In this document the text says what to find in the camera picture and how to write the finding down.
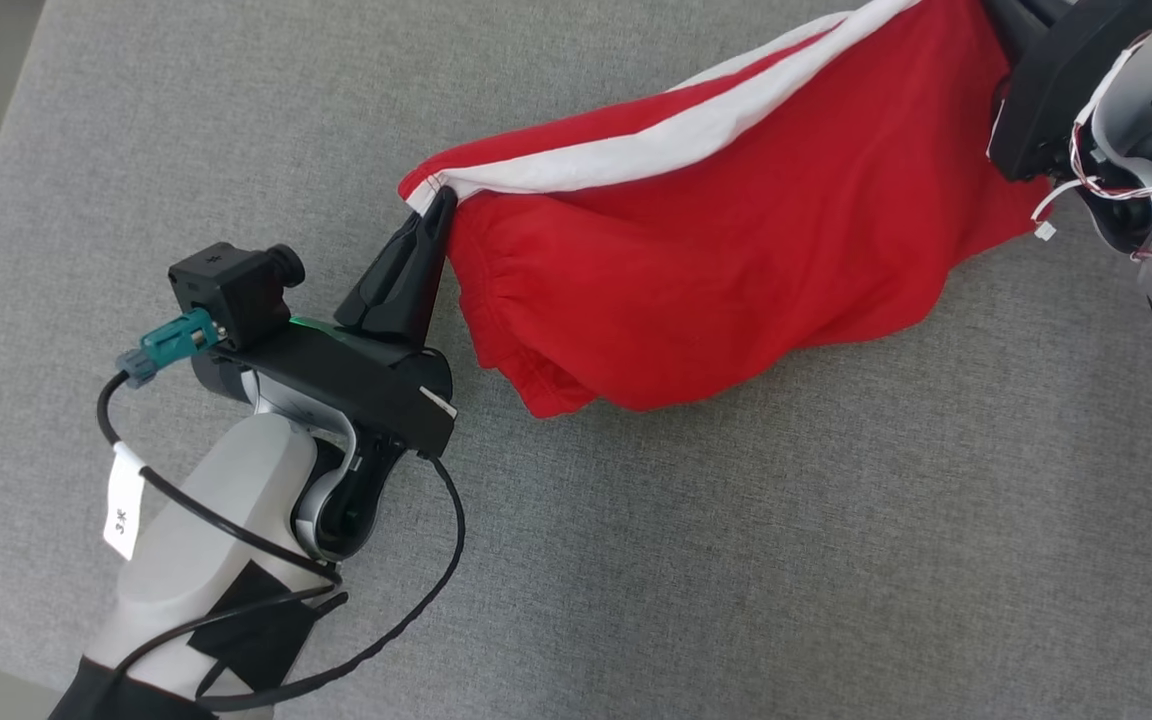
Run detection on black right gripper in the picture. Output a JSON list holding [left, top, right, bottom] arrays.
[[981, 0, 1152, 184]]

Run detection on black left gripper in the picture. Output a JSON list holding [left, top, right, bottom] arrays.
[[191, 185, 460, 461]]

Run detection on red white-striped shorts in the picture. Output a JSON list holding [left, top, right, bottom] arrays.
[[398, 0, 1052, 419]]

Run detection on teal left camera connector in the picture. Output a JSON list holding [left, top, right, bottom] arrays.
[[116, 308, 220, 389]]

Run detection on thin black left camera cable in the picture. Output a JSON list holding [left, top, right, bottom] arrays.
[[96, 368, 349, 701]]

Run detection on white left cable tag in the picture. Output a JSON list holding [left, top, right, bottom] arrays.
[[102, 442, 148, 562]]

